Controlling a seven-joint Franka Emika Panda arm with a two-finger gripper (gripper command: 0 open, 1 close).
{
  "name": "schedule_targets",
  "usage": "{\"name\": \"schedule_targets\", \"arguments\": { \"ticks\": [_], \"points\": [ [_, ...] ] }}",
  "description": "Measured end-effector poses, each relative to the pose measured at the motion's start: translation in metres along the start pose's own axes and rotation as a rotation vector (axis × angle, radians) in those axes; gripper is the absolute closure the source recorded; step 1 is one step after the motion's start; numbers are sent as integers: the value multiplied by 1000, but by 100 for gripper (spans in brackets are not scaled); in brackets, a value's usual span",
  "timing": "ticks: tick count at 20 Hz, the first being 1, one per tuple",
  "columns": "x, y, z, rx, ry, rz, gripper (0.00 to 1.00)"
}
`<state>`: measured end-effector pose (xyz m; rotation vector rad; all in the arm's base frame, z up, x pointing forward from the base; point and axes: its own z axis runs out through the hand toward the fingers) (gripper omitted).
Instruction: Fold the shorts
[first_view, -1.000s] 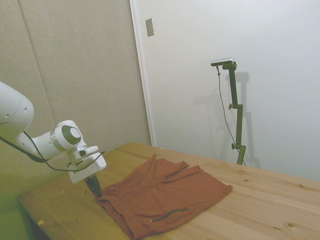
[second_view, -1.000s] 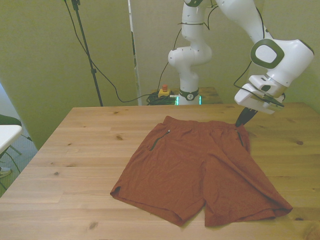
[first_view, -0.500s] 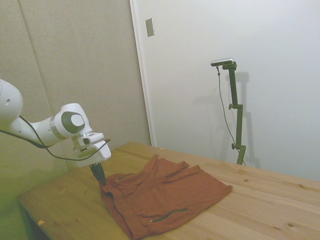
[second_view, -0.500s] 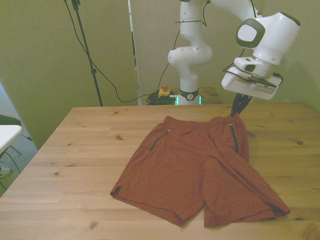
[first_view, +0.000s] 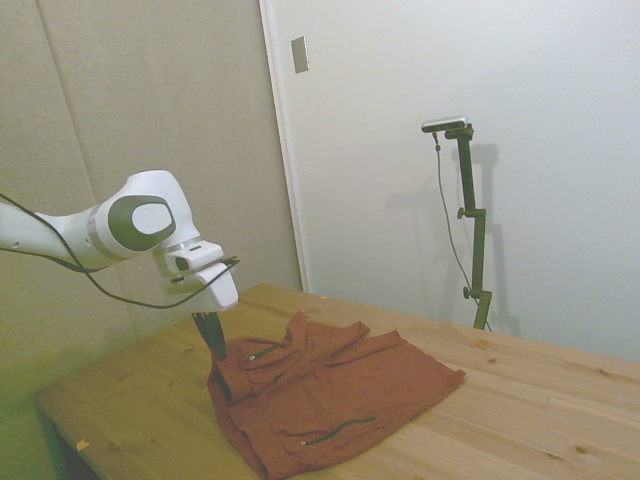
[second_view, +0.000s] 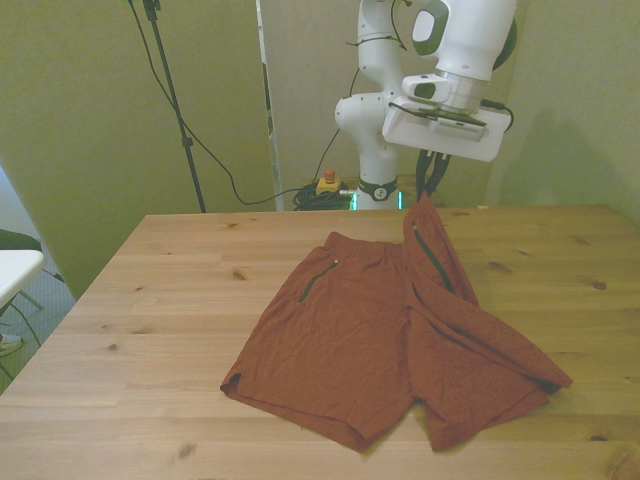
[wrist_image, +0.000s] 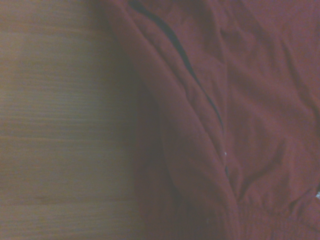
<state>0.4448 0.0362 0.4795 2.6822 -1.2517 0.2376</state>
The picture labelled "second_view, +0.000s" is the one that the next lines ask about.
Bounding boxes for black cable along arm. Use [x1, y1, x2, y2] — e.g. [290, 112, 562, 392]
[345, 0, 417, 53]

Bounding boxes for rust red shorts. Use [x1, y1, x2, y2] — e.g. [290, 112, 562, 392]
[219, 191, 575, 454]

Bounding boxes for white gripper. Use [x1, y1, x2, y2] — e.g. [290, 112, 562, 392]
[381, 102, 507, 200]

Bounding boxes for long black hanging cable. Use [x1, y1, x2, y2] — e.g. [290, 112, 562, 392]
[127, 0, 342, 207]

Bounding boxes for coiled black cable bundle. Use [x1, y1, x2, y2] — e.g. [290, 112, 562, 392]
[291, 182, 355, 212]

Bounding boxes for white vertical partition strip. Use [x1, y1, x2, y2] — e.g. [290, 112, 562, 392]
[255, 0, 285, 212]

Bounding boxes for dark green chair cushion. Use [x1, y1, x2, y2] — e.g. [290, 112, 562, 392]
[0, 228, 43, 252]

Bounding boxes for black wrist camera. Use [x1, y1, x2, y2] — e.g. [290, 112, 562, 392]
[417, 106, 489, 129]

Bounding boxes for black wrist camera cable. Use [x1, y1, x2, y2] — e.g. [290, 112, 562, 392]
[479, 99, 516, 134]

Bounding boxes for black camera tripod stand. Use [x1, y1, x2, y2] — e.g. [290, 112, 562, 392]
[126, 0, 209, 214]

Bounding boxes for yellow emergency stop button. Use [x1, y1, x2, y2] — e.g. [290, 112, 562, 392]
[315, 168, 343, 198]

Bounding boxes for white side table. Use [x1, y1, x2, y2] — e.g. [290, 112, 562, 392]
[0, 248, 46, 310]

